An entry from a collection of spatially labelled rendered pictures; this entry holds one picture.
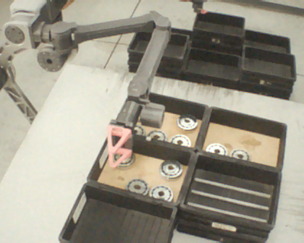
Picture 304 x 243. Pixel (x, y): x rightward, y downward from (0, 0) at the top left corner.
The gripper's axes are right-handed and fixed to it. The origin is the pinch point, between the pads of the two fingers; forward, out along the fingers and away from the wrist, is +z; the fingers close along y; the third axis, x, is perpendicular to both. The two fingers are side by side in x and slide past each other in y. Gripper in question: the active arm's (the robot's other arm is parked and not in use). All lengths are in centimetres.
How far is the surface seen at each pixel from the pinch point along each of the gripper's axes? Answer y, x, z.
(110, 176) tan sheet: 62, 15, -36
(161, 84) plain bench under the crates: 75, 9, -115
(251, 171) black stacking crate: 55, -46, -49
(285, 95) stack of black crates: 101, -73, -159
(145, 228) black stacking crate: 62, -6, -14
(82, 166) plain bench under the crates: 76, 33, -47
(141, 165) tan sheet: 62, 3, -46
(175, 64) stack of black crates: 91, 8, -158
